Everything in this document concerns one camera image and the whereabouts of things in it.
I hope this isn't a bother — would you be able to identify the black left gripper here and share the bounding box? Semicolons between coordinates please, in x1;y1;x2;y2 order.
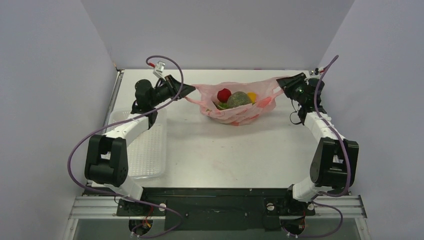
149;75;196;108

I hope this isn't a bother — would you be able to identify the pink printed plastic bag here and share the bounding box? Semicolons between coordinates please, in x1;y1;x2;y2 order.
185;77;284;126

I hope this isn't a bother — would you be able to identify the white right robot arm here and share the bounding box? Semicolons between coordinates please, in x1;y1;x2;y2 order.
277;73;359;214

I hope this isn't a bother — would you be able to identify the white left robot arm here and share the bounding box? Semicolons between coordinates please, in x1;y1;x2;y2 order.
84;75;196;215

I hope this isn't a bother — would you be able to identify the orange fake fruit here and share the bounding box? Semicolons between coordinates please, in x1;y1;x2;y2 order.
246;92;258;104

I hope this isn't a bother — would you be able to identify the red fake fruit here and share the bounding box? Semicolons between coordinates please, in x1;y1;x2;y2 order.
216;88;232;103

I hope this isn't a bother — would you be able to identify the green fake vegetable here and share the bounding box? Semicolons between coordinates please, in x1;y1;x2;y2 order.
214;102;230;111

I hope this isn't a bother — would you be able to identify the grey green fake avocado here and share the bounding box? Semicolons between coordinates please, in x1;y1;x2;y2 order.
226;91;253;109

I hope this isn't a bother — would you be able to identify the white plastic basket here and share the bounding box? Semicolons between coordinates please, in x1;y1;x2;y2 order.
105;109;167;180

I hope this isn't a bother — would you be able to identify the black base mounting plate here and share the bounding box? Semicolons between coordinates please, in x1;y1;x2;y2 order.
82;185;350;232

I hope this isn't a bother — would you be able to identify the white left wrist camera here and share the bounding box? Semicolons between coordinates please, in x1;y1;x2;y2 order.
153;61;166;79

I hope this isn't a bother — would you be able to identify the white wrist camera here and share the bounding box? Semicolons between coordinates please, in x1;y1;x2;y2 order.
153;61;166;79
305;67;326;88

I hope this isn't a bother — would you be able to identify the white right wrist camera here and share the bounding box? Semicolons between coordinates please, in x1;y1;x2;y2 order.
305;67;326;88

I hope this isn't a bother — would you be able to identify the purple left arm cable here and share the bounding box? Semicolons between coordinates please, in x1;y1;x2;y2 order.
67;54;185;239

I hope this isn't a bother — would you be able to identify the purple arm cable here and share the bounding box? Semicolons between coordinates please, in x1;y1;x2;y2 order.
67;54;185;239
281;54;352;238

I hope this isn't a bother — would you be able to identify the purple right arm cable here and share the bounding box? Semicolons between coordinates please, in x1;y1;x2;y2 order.
281;54;352;238

